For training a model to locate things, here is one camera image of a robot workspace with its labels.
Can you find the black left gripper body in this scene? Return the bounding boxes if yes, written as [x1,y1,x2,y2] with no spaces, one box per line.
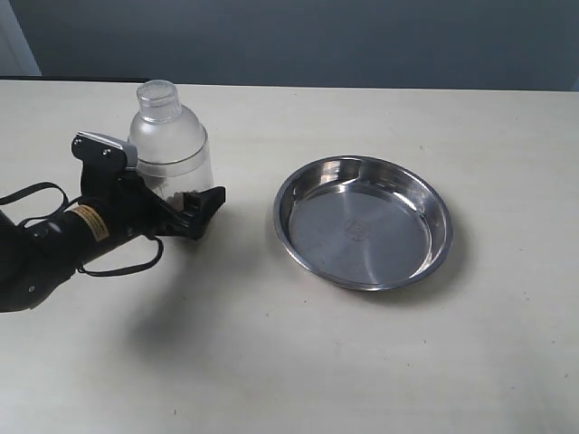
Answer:
[71,137,191,241]

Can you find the brown beans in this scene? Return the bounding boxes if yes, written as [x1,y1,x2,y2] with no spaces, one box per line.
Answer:
[166,191,196,212]

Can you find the clear plastic shaker bottle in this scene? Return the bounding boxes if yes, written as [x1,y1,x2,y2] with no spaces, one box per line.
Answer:
[128,80,214,200]

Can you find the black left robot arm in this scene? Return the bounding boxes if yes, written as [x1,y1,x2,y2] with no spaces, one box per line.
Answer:
[1,132,226,313]

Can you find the round stainless steel plate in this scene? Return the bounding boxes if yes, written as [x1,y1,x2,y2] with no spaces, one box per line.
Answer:
[272,156,454,291]

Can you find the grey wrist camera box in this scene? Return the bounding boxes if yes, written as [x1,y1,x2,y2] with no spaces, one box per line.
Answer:
[71,131,138,173]

